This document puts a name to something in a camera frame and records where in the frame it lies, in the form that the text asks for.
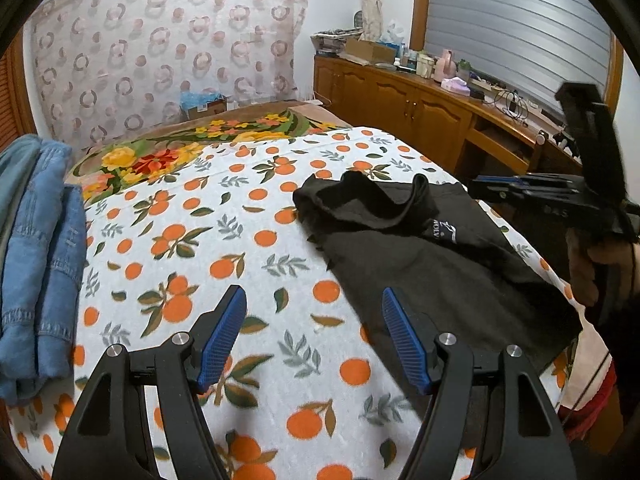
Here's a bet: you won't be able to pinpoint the wooden louvred door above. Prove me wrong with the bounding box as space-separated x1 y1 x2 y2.
0 40 38 137

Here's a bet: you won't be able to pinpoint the wooden cabinet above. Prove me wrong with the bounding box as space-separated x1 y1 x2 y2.
312 55 586 177

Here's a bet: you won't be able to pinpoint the grey storage basket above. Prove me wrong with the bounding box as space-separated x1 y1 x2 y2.
311 29 363 57

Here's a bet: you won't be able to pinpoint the black pants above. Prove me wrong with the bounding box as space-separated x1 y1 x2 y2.
292 170 585 376

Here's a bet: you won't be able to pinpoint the person's right forearm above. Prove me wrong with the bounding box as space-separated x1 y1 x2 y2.
595 260 640 361

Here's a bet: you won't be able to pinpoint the pink bottle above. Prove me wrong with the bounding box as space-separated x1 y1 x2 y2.
432 49 457 83

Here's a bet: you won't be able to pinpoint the ring patterned sheer curtain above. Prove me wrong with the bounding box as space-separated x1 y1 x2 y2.
25 0 311 148

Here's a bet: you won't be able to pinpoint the red cloth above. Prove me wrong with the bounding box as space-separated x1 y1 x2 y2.
557 360 623 431

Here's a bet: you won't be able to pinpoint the orange fruit print blanket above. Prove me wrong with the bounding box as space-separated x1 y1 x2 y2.
7 127 616 480

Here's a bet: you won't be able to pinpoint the floral blanket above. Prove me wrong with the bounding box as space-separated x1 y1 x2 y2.
65 102 353 206

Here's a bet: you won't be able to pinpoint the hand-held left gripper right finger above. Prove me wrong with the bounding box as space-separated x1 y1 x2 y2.
381 287 576 480

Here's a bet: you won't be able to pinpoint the person's right hand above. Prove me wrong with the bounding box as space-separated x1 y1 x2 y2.
567 227 640 311

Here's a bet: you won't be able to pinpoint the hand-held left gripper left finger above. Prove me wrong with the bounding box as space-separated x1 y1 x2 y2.
52 284 248 480

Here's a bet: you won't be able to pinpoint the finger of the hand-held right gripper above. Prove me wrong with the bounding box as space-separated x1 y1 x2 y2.
467 175 556 207
510 172 585 190

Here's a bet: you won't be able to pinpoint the open cardboard box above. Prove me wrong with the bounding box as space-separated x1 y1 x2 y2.
345 37 399 65

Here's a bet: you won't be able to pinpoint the teal grey folded pants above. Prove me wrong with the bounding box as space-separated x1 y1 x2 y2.
0 135 43 241

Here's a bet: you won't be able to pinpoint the blue denim jeans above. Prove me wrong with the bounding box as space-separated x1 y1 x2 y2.
0 136 88 406

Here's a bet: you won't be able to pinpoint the cardboard box with blue bags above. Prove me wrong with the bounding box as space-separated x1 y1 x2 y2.
179 91 229 121

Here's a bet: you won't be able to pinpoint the cream lace curtain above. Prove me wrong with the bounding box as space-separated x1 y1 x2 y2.
352 0 387 41

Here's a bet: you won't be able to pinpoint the pink tissue packet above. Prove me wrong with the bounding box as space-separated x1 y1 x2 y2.
441 76 472 96

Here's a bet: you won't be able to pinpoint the black cables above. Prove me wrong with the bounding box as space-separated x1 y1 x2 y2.
492 87 532 122

